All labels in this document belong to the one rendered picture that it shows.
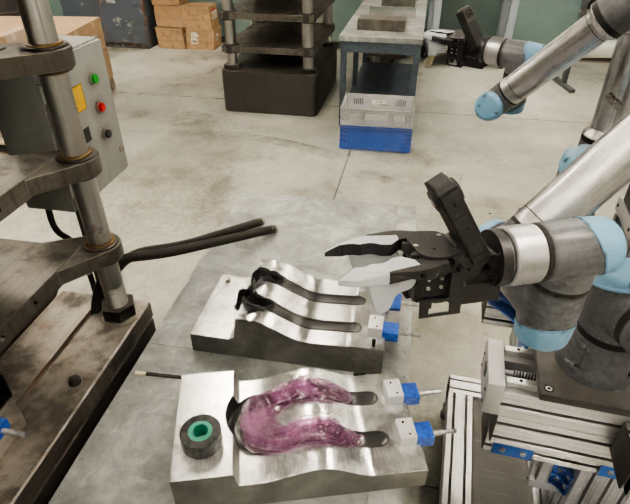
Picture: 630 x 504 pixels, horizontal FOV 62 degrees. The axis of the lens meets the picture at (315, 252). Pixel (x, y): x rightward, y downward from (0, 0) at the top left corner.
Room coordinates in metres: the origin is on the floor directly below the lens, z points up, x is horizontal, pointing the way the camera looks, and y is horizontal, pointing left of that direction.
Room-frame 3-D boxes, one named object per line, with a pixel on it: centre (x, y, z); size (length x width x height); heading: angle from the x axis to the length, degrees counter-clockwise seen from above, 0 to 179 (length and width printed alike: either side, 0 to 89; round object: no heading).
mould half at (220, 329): (1.07, 0.06, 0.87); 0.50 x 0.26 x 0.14; 80
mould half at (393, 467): (0.71, 0.04, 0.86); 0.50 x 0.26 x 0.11; 97
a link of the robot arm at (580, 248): (0.54, -0.32, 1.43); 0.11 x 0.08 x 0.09; 101
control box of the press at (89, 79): (1.41, 0.71, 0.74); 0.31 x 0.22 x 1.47; 170
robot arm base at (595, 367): (0.73, -0.56, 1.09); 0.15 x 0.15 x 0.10
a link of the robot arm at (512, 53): (1.48, -0.57, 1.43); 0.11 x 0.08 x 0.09; 50
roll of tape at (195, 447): (0.63, 0.22, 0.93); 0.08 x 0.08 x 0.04
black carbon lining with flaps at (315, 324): (1.06, 0.04, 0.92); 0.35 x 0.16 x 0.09; 80
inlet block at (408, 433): (0.69, -0.24, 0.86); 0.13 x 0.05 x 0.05; 97
